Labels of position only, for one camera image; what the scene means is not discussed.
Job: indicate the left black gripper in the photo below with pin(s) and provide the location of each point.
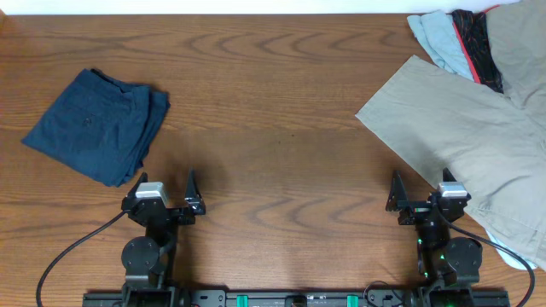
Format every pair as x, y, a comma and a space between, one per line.
194, 206

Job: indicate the light blue garment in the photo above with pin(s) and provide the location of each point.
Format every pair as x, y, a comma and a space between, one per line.
436, 34

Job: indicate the khaki green shorts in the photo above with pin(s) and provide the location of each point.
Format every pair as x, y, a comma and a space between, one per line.
492, 142

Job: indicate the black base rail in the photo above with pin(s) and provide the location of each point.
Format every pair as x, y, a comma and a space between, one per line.
370, 297

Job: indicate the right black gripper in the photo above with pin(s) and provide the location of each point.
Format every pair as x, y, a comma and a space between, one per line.
397, 200

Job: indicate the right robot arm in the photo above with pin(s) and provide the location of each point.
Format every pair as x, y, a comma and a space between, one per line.
450, 265

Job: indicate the folded navy blue shorts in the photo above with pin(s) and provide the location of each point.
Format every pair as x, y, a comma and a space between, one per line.
101, 127

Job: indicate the black patterned sports garment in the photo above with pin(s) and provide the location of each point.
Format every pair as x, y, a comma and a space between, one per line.
471, 31

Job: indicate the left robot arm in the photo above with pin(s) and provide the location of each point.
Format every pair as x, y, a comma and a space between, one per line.
149, 259

